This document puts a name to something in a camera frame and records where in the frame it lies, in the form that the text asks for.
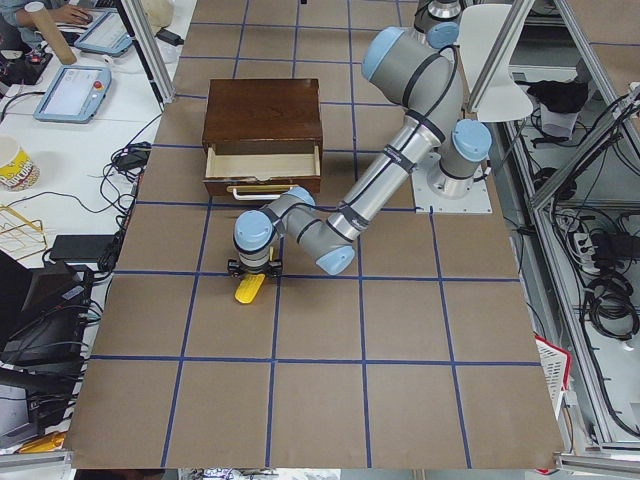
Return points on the blue teach pendant far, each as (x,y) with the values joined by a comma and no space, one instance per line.
(105,35)

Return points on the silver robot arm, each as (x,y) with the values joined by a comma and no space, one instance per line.
(416,69)

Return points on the white metal drawer handle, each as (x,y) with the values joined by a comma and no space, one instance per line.
(255,192)

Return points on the yellow plastic corn cob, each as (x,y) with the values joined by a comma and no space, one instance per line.
(249,287)

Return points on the person's hand on mouse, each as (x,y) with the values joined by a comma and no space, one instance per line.
(72,15)

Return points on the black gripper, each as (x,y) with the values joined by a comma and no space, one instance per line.
(233,267)

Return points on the blue teach pendant near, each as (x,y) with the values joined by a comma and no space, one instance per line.
(74,95)

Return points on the red white plastic basket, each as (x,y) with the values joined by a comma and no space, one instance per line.
(556,365)

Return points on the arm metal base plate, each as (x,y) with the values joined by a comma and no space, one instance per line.
(435,192)

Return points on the dark brown wooden cabinet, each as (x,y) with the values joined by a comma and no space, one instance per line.
(263,116)

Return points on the white chair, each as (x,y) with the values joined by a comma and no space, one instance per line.
(489,33)

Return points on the blue teach pendant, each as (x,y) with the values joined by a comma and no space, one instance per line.
(74,95)
(105,35)

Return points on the white popcorn paper cup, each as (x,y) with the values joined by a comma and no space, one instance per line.
(18,171)

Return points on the cardboard tube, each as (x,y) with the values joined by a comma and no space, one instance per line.
(47,27)

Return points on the gold wire rack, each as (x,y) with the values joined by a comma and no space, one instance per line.
(20,237)

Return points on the wooden drawer with brown front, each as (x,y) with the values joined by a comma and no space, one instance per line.
(300,166)

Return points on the black power adapter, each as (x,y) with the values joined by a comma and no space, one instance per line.
(169,37)

